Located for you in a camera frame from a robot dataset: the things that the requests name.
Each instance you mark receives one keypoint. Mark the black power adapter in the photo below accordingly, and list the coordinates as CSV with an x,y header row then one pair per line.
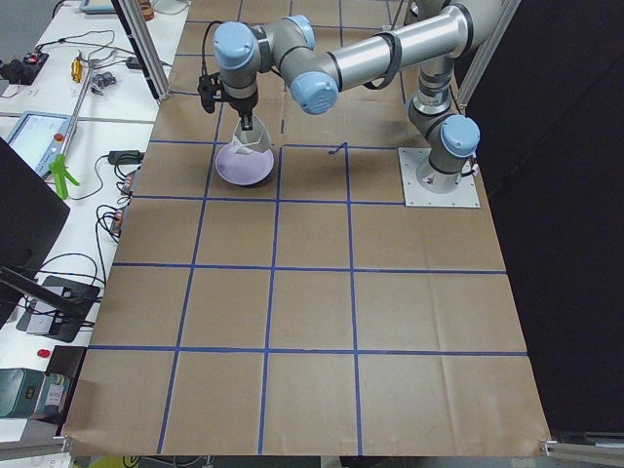
x,y
125,157

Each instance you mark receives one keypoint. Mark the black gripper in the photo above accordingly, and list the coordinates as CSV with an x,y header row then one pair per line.
x,y
242,104

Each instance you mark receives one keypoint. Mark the black monitor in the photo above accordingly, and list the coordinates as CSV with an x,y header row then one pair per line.
x,y
32,215

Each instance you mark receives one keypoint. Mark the aluminium frame post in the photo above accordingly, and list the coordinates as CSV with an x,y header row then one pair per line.
x,y
131,17

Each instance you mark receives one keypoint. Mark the white faceted cup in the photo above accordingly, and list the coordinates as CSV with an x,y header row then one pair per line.
x,y
256,140

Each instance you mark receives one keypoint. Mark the teach pendant tablet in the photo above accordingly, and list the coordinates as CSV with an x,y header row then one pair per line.
x,y
37,138

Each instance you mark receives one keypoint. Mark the teal box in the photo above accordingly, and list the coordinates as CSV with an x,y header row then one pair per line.
x,y
20,391

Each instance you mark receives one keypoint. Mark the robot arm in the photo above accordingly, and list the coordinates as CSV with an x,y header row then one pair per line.
x,y
448,31

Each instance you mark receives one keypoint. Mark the green handled reach grabber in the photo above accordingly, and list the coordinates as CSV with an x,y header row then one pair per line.
x,y
58,168

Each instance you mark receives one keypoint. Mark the lilac round plate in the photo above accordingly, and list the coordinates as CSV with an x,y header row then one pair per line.
x,y
243,169

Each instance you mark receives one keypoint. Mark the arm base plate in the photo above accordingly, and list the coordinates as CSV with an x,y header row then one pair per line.
x,y
424,187

